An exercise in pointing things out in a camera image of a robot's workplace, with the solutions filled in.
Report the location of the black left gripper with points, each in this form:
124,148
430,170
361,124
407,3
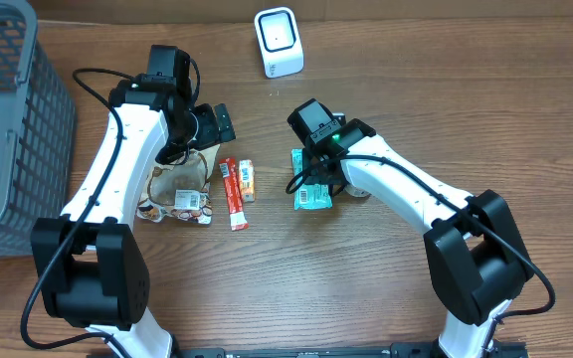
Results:
187,150

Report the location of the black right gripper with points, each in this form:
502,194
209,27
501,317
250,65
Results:
326,175

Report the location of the teal orange soup packet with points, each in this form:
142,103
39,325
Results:
308,196

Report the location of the green white cup container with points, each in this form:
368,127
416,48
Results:
356,192

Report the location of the red snack packet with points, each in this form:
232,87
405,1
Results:
238,220

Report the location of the white brown snack bag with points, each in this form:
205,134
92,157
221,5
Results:
180,191

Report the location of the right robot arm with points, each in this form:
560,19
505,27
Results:
476,256

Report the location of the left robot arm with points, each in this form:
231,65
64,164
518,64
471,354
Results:
93,281

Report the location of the white barcode scanner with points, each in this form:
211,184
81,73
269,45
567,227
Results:
279,42

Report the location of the grey plastic mesh basket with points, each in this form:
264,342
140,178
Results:
38,123

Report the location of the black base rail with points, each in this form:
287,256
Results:
311,353

